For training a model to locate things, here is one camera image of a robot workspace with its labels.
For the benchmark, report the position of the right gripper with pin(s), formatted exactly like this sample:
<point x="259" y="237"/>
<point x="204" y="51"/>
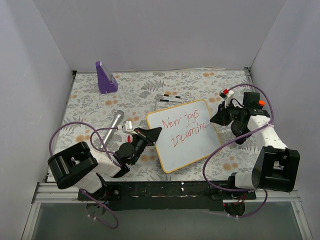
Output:
<point x="224" y="114"/>

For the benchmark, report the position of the purple wedge stand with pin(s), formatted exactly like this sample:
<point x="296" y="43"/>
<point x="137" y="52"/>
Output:
<point x="106" y="81"/>

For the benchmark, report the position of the floral table mat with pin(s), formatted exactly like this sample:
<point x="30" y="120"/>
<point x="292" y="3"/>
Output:
<point x="88" y="109"/>

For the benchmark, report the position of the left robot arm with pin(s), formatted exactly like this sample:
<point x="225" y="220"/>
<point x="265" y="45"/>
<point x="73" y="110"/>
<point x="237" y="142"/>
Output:
<point x="80" y="166"/>

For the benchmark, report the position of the yellow framed whiteboard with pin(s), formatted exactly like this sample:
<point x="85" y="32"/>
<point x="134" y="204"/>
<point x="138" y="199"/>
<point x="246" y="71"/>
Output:
<point x="184" y="139"/>

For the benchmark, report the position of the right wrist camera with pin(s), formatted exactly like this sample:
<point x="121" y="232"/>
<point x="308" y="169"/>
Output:
<point x="227" y="95"/>

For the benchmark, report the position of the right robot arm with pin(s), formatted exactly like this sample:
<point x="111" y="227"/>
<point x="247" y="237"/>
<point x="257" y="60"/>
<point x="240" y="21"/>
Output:
<point x="277" y="165"/>

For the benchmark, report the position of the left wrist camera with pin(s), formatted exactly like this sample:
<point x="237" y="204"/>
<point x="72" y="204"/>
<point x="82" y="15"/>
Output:
<point x="126" y="127"/>

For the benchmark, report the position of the silver microphone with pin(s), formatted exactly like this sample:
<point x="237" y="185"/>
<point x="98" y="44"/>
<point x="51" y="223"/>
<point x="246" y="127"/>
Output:
<point x="117" y="118"/>

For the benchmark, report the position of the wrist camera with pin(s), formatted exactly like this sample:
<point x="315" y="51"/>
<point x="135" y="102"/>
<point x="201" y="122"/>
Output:
<point x="126" y="127"/>
<point x="227" y="95"/>

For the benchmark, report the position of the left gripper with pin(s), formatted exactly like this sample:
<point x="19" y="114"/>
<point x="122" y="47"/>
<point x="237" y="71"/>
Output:
<point x="145" y="138"/>

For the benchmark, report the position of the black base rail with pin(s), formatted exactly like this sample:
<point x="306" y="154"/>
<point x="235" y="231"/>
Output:
<point x="167" y="195"/>

